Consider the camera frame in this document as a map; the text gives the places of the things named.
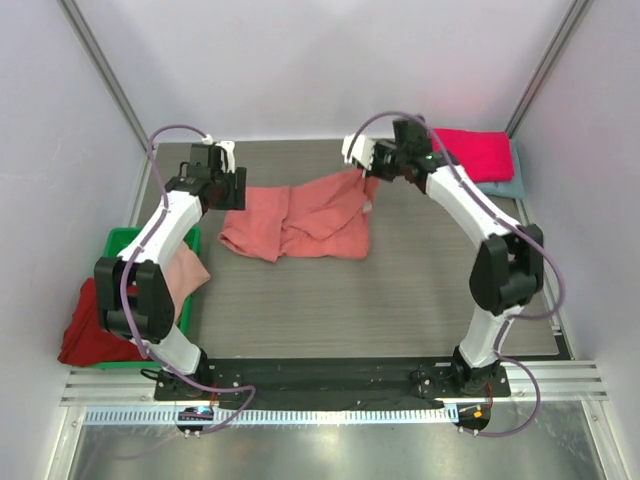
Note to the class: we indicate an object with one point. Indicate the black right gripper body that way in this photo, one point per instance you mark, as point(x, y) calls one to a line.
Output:
point(378, 160)

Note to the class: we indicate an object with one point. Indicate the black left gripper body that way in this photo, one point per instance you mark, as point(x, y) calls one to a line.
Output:
point(230, 194)

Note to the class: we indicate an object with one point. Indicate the coral pink t shirt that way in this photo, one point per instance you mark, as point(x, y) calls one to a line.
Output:
point(326, 217)

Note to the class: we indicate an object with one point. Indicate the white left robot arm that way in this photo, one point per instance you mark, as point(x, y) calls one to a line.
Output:
point(133, 297)

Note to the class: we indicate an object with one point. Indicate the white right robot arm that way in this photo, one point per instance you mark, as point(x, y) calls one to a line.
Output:
point(508, 267)

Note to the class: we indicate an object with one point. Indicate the pale pink t shirt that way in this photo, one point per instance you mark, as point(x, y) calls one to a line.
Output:
point(185, 274)

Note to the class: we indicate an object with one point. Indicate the folded magenta t shirt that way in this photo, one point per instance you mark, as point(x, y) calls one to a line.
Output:
point(486, 156)

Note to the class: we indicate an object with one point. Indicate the green plastic bin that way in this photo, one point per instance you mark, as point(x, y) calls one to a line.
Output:
point(117, 240)

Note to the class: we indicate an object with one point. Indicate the folded grey-blue t shirt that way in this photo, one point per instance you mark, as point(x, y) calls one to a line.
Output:
point(514, 188)

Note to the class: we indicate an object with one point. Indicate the dark red t shirt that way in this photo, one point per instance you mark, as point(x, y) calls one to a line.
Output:
point(84, 343)

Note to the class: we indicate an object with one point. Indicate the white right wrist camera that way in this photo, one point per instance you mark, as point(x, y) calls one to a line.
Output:
point(358, 151)

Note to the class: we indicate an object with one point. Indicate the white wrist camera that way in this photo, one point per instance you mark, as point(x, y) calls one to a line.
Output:
point(358, 151)
point(227, 148)

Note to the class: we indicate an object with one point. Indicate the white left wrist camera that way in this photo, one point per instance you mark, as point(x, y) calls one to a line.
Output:
point(227, 148)

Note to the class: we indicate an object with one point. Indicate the left aluminium corner post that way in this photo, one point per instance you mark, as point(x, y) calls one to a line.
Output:
point(100, 62)

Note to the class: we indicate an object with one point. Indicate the aluminium corner post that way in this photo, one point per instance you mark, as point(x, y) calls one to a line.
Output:
point(100, 62)
point(561, 38)

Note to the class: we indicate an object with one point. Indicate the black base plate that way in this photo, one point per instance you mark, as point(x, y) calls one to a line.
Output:
point(350, 384)

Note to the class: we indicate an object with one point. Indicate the slotted cable duct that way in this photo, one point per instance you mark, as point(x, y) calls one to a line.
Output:
point(201, 416)

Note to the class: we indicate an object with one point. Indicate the right aluminium corner post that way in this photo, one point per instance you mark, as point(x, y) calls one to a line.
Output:
point(561, 38)

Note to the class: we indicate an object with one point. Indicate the aluminium frame rail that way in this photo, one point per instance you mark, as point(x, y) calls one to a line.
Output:
point(549, 380)

